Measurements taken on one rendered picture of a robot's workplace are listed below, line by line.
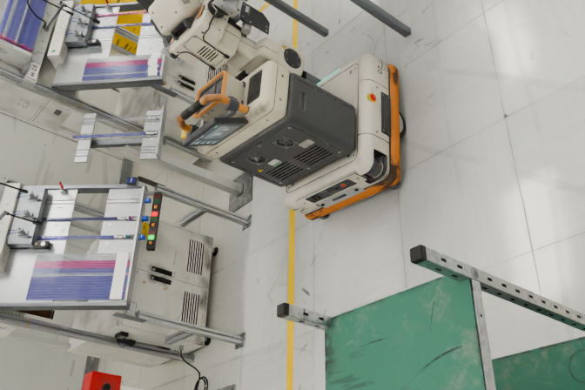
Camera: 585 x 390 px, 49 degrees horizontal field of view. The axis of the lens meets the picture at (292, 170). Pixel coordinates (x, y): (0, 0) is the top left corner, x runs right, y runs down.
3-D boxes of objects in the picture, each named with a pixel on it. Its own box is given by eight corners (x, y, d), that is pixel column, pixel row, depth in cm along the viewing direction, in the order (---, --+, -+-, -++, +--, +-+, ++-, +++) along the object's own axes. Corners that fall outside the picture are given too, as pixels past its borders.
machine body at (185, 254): (221, 240, 412) (134, 210, 379) (212, 348, 375) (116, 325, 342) (170, 270, 455) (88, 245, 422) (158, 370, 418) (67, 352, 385)
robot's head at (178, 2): (185, 15, 268) (166, -16, 267) (161, 39, 283) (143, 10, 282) (208, 7, 278) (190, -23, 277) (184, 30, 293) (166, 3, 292)
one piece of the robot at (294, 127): (377, 164, 289) (225, 86, 245) (300, 200, 327) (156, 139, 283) (377, 102, 305) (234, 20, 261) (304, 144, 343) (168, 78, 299)
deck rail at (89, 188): (148, 189, 358) (145, 184, 353) (147, 192, 357) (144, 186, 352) (23, 191, 362) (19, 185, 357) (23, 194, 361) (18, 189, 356)
